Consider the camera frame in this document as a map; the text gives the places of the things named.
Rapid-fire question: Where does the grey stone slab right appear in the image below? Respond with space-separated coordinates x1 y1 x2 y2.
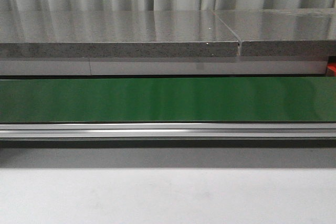
215 8 335 57

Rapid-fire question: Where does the red plastic tray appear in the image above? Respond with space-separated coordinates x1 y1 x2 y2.
326 62 336 77

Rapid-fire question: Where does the grey stone slab left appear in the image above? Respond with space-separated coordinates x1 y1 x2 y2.
1 10 238 58

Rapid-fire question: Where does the white base panel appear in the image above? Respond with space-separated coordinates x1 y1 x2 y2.
1 56 328 76

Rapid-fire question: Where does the grey stone slab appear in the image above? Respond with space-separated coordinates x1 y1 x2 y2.
215 8 335 57
1 10 238 58

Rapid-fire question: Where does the green conveyor belt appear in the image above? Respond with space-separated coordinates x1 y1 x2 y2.
1 77 335 123

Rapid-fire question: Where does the aluminium conveyor frame rail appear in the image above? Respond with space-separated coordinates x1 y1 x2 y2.
1 122 335 140

